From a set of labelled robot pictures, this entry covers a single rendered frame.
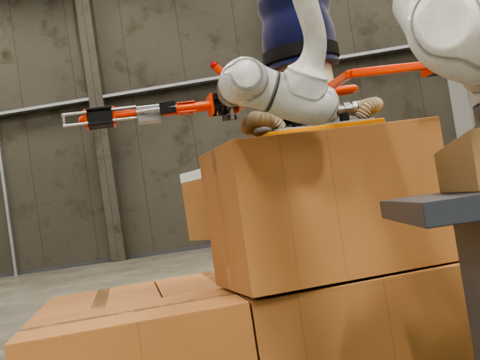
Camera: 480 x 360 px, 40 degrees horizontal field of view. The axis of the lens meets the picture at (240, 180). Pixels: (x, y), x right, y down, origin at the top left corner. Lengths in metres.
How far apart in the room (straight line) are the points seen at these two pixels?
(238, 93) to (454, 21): 0.61
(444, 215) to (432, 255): 0.82
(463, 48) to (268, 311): 0.90
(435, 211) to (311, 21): 0.68
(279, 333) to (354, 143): 0.53
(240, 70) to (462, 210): 0.66
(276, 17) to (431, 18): 0.91
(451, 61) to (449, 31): 0.05
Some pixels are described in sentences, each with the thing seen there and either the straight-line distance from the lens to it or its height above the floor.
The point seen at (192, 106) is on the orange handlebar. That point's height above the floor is 1.08.
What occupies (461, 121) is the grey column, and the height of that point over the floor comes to 1.02.
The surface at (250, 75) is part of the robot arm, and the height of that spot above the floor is 1.07.
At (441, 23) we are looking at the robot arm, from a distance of 1.06.
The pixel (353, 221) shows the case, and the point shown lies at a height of 0.70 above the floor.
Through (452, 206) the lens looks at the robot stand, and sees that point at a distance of 1.04.
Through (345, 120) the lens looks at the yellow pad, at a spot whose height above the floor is 0.98.
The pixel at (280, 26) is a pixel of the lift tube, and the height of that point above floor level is 1.27.
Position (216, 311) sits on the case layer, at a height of 0.53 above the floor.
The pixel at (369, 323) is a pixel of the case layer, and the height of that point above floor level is 0.44.
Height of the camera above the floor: 0.79
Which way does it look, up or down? 2 degrees up
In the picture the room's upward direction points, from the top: 8 degrees counter-clockwise
